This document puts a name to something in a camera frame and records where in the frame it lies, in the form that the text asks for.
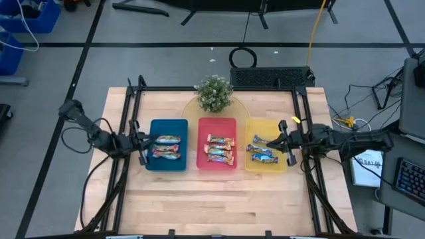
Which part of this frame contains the black device on desk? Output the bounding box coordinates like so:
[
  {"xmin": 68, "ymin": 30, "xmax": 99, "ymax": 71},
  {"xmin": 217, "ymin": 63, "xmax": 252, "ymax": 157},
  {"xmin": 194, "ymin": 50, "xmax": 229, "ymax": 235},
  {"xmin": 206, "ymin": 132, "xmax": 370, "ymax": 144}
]
[{"xmin": 413, "ymin": 49, "xmax": 425, "ymax": 89}]

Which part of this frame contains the black stand leg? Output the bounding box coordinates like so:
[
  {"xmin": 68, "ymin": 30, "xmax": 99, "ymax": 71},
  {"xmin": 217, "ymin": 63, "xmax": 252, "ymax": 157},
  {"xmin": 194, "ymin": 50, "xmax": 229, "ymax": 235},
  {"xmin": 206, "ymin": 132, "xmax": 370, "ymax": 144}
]
[{"xmin": 112, "ymin": 2, "xmax": 169, "ymax": 17}]

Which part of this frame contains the grey metal foot bar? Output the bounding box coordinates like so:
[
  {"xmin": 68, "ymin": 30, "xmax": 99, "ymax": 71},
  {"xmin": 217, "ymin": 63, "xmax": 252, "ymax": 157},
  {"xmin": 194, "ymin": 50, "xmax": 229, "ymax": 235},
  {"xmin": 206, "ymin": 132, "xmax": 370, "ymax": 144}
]
[{"xmin": 0, "ymin": 76, "xmax": 29, "ymax": 87}]

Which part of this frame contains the yellow power plug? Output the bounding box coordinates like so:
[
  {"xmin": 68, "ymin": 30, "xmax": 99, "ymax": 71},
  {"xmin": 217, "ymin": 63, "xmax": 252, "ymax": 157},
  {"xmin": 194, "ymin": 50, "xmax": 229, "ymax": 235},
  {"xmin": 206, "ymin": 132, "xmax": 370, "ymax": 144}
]
[{"xmin": 333, "ymin": 116, "xmax": 355, "ymax": 129}]

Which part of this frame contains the white cable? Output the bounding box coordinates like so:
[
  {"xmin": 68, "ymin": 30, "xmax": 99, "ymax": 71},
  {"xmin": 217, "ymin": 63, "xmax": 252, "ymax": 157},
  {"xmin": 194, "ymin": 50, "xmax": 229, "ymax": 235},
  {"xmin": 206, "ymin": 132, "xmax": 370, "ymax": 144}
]
[{"xmin": 0, "ymin": 0, "xmax": 40, "ymax": 53}]

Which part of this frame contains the grey desk with keyboard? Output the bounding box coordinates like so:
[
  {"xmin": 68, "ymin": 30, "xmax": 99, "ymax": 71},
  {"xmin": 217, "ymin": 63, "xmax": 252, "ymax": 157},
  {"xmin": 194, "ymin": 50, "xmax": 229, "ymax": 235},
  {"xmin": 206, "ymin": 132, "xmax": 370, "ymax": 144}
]
[{"xmin": 378, "ymin": 132, "xmax": 425, "ymax": 222}]

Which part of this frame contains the grey desk top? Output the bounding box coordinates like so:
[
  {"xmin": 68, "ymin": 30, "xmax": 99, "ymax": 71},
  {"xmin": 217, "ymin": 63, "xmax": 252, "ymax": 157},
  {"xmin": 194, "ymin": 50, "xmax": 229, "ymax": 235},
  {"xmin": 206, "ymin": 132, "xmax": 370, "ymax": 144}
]
[{"xmin": 398, "ymin": 58, "xmax": 425, "ymax": 140}]

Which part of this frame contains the black coiled cable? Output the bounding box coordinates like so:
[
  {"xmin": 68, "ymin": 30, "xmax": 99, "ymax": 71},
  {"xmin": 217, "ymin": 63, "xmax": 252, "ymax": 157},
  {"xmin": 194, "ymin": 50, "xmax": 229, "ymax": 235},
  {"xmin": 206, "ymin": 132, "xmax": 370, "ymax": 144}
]
[{"xmin": 228, "ymin": 46, "xmax": 258, "ymax": 69}]

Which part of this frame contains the yellow plastic tray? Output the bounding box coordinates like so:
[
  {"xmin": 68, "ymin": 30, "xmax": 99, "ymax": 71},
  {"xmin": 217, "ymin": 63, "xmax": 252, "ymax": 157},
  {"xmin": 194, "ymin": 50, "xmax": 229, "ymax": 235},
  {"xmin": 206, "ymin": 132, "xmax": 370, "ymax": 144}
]
[{"xmin": 243, "ymin": 118, "xmax": 288, "ymax": 174}]

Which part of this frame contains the yellow extension cable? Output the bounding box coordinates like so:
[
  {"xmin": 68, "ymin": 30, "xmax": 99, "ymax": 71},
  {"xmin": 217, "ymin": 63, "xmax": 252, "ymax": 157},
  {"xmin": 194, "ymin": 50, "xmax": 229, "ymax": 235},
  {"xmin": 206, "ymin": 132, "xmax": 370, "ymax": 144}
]
[{"xmin": 305, "ymin": 0, "xmax": 328, "ymax": 67}]

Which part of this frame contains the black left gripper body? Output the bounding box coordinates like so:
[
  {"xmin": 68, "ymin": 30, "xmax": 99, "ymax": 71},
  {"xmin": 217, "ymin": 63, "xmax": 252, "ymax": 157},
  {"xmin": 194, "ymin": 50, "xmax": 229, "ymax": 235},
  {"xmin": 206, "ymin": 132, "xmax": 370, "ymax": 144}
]
[{"xmin": 127, "ymin": 119, "xmax": 151, "ymax": 166}]

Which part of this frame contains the red plastic tray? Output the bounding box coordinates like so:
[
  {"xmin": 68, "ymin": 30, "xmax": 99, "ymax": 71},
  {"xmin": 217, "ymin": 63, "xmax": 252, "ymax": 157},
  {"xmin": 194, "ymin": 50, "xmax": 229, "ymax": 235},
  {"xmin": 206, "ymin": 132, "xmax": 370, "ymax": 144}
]
[{"xmin": 195, "ymin": 116, "xmax": 238, "ymax": 172}]

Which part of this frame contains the round woven yellow placemat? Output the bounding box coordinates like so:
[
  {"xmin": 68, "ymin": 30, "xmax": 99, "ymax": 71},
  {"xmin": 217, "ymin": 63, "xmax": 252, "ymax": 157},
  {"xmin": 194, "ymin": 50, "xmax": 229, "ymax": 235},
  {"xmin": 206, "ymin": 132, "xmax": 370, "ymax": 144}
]
[{"xmin": 181, "ymin": 94, "xmax": 250, "ymax": 152}]

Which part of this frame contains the black tripod stand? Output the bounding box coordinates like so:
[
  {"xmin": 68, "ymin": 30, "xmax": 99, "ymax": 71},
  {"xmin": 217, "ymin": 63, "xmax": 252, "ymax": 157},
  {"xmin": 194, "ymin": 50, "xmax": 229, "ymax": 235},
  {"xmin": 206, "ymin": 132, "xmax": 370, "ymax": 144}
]
[{"xmin": 371, "ymin": 68, "xmax": 404, "ymax": 110}]

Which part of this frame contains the black stand base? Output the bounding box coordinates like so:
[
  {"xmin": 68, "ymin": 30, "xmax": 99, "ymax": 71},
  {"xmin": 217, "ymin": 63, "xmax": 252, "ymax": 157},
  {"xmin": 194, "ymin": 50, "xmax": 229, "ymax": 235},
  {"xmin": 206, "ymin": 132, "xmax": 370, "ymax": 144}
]
[{"xmin": 155, "ymin": 0, "xmax": 339, "ymax": 30}]

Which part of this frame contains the black metal table frame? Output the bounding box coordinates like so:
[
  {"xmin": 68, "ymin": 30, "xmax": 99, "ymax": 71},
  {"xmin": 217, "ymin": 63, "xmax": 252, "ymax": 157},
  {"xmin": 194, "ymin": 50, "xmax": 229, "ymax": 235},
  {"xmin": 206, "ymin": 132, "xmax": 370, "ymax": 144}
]
[{"xmin": 79, "ymin": 74, "xmax": 358, "ymax": 238}]

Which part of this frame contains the black backlit keyboard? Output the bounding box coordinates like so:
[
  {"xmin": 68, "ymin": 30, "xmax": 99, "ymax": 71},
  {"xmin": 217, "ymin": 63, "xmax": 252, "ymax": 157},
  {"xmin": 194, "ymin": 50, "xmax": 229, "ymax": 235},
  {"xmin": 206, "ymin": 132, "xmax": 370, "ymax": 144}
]
[{"xmin": 393, "ymin": 157, "xmax": 425, "ymax": 207}]

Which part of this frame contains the black perforated computer case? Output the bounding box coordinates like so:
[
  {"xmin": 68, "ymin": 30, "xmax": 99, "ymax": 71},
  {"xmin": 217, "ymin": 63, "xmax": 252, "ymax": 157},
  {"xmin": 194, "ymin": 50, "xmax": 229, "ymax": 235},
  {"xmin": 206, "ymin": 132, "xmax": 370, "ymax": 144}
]
[{"xmin": 229, "ymin": 66, "xmax": 315, "ymax": 89}]

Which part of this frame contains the small blue storage bin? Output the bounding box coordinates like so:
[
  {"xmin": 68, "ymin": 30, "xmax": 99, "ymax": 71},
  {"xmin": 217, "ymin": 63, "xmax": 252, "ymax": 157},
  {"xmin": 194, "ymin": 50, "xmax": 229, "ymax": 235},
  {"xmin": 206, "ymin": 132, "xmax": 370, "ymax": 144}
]
[{"xmin": 0, "ymin": 31, "xmax": 25, "ymax": 76}]

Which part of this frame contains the black left arm floor cable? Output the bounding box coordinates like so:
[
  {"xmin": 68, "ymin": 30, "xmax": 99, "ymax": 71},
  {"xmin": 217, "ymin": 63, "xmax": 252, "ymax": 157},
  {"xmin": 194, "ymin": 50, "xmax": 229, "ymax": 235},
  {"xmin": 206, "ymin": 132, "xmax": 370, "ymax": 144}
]
[{"xmin": 80, "ymin": 154, "xmax": 112, "ymax": 230}]

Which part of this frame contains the orange wrapper granola bar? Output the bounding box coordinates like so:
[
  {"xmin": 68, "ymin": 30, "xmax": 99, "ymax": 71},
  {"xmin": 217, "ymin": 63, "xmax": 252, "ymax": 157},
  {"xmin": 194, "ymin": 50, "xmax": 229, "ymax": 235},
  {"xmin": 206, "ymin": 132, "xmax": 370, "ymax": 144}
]
[
  {"xmin": 212, "ymin": 149, "xmax": 233, "ymax": 159},
  {"xmin": 207, "ymin": 133, "xmax": 236, "ymax": 147},
  {"xmin": 203, "ymin": 143, "xmax": 232, "ymax": 155},
  {"xmin": 207, "ymin": 153, "xmax": 234, "ymax": 166}
]

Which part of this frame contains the small green potted plant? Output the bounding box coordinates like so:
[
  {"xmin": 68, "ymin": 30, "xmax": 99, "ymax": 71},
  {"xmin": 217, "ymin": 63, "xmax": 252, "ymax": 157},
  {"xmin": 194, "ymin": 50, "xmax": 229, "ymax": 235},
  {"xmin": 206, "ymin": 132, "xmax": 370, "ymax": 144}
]
[{"xmin": 193, "ymin": 74, "xmax": 234, "ymax": 114}]

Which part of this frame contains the black floor cables tangle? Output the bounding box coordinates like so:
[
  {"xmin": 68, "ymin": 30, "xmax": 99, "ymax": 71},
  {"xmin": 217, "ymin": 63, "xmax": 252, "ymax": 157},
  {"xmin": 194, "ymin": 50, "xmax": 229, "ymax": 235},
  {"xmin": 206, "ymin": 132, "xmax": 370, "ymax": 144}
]
[{"xmin": 327, "ymin": 66, "xmax": 404, "ymax": 124}]

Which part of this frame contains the blue plastic tray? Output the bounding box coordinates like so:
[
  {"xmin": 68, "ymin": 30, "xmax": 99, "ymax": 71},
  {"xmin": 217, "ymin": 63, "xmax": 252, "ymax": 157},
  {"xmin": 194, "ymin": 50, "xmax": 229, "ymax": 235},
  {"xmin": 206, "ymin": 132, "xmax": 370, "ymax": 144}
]
[{"xmin": 145, "ymin": 118, "xmax": 189, "ymax": 172}]

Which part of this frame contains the white printed booklet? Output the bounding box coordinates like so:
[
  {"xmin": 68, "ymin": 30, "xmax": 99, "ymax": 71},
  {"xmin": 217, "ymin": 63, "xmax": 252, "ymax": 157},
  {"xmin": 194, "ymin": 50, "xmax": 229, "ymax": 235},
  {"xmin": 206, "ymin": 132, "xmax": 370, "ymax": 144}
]
[{"xmin": 350, "ymin": 149, "xmax": 384, "ymax": 189}]

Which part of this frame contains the large blue storage bin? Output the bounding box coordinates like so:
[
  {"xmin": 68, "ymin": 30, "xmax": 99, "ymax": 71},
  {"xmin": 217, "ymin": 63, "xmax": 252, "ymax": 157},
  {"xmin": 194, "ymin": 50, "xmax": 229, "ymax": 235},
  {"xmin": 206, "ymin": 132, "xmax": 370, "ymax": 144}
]
[{"xmin": 0, "ymin": 0, "xmax": 61, "ymax": 34}]

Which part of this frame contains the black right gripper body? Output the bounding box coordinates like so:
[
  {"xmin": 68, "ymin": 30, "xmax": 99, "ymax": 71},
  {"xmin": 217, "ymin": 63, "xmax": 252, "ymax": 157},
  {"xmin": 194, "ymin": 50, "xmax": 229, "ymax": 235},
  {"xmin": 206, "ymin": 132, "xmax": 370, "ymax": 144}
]
[{"xmin": 278, "ymin": 119, "xmax": 311, "ymax": 167}]

